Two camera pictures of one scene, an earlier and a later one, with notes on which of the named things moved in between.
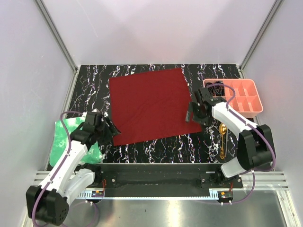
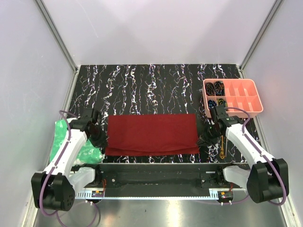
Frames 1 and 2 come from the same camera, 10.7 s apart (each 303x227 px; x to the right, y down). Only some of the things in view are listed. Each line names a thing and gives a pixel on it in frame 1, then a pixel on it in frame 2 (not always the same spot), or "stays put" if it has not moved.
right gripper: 193,107 → 202,141
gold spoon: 223,129 stays put
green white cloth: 60,142 stays put
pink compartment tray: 247,102 stays put
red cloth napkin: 150,106 → 151,135
